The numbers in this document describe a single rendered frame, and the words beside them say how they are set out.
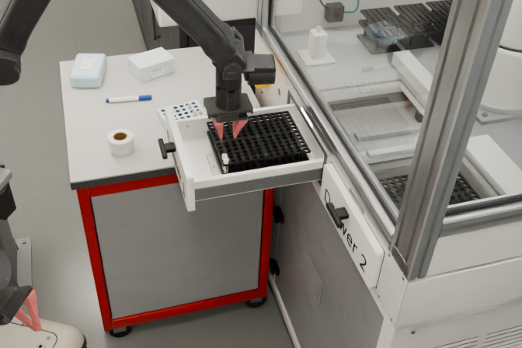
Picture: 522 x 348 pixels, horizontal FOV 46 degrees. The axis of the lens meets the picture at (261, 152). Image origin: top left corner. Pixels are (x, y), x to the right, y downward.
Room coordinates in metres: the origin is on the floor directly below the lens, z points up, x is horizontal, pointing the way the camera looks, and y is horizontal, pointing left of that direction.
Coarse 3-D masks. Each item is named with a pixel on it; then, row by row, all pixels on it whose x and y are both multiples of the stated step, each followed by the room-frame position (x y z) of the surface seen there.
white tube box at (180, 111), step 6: (186, 102) 1.52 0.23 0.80; (192, 102) 1.52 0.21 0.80; (162, 108) 1.48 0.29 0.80; (174, 108) 1.50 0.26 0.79; (180, 108) 1.49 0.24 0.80; (186, 108) 1.49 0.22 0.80; (192, 108) 1.49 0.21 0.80; (198, 108) 1.49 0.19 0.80; (162, 114) 1.45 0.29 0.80; (174, 114) 1.46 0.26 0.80; (180, 114) 1.46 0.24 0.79; (186, 114) 1.46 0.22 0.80; (192, 114) 1.46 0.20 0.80; (198, 114) 1.46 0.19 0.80; (204, 114) 1.46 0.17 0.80; (162, 120) 1.43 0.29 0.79; (162, 126) 1.44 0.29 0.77
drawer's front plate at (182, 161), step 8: (168, 112) 1.28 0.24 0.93; (168, 120) 1.26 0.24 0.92; (168, 128) 1.27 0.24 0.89; (176, 128) 1.22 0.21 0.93; (168, 136) 1.28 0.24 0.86; (176, 136) 1.19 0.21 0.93; (176, 144) 1.15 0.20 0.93; (176, 152) 1.15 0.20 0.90; (184, 152) 1.13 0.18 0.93; (176, 160) 1.16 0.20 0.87; (184, 160) 1.10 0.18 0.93; (176, 168) 1.17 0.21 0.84; (184, 168) 1.07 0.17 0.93; (184, 176) 1.06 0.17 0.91; (192, 176) 1.04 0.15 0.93; (184, 184) 1.07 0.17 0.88; (192, 184) 1.04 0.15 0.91; (184, 192) 1.07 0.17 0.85; (192, 192) 1.04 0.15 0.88; (192, 200) 1.04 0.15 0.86; (192, 208) 1.04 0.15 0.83
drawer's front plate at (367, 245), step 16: (336, 176) 1.07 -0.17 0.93; (320, 192) 1.11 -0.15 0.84; (336, 192) 1.04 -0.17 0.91; (352, 208) 0.97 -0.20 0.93; (352, 224) 0.95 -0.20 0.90; (352, 240) 0.94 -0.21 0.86; (368, 240) 0.88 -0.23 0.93; (352, 256) 0.92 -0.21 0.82; (368, 256) 0.86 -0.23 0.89; (368, 272) 0.85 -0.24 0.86
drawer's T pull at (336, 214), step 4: (328, 204) 0.99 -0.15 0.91; (328, 208) 0.99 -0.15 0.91; (332, 208) 0.98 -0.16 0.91; (336, 208) 0.98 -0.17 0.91; (340, 208) 0.98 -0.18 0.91; (344, 208) 0.98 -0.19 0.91; (332, 212) 0.97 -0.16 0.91; (336, 212) 0.97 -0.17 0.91; (340, 212) 0.97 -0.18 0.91; (344, 212) 0.97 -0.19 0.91; (332, 216) 0.96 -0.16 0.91; (336, 216) 0.96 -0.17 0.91; (340, 216) 0.96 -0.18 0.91; (344, 216) 0.96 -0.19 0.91; (348, 216) 0.96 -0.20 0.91; (336, 220) 0.95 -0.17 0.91; (340, 220) 0.95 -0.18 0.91; (336, 224) 0.94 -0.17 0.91; (340, 224) 0.93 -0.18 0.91
